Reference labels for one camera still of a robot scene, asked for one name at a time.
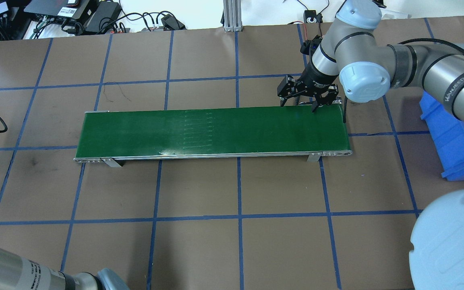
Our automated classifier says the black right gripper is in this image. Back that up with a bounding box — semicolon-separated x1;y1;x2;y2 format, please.
277;61;339;112

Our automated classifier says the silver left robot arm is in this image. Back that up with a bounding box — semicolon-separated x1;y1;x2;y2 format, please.
0;248;129;290

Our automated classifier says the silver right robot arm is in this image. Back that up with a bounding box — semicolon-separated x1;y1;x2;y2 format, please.
277;0;464;122

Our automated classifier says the blue plastic bin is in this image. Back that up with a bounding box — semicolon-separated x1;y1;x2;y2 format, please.
419;92;464;181

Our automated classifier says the green conveyor belt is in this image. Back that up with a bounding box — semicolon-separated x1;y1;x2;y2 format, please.
74;104;353;167

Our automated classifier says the black power adapter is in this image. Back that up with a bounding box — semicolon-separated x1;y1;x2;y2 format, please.
83;1;122;35

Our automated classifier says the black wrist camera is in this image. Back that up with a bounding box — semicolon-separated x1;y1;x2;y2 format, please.
300;35;323;57

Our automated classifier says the aluminium frame post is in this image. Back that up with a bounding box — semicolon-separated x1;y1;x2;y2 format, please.
222;0;243;32

